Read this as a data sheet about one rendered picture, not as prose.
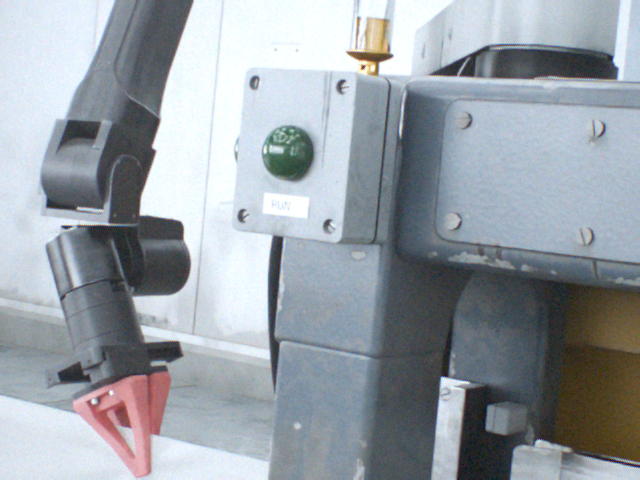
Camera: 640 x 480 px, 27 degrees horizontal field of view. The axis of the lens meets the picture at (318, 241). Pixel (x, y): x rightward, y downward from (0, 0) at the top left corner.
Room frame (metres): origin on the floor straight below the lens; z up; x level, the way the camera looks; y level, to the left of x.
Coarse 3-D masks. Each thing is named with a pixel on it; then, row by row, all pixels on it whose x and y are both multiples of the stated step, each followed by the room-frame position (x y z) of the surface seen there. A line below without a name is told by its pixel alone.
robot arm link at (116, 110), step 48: (144, 0) 1.09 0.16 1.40; (192, 0) 1.13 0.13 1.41; (144, 48) 1.09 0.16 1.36; (96, 96) 1.08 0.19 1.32; (144, 96) 1.08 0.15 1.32; (48, 144) 1.08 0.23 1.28; (96, 144) 1.05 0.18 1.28; (144, 144) 1.08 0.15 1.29; (48, 192) 1.08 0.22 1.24; (96, 192) 1.04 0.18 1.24
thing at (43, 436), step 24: (0, 408) 1.13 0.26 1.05; (24, 408) 1.11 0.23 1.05; (48, 408) 1.10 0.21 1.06; (0, 432) 1.13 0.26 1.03; (24, 432) 1.11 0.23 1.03; (48, 432) 1.09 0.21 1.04; (72, 432) 1.08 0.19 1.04; (120, 432) 1.05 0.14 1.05; (0, 456) 1.12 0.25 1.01; (24, 456) 1.11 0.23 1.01; (48, 456) 1.09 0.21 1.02; (72, 456) 1.07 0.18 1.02; (96, 456) 1.06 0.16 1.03; (168, 456) 1.02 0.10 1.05; (192, 456) 1.01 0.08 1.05; (216, 456) 0.99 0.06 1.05; (240, 456) 0.98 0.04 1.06
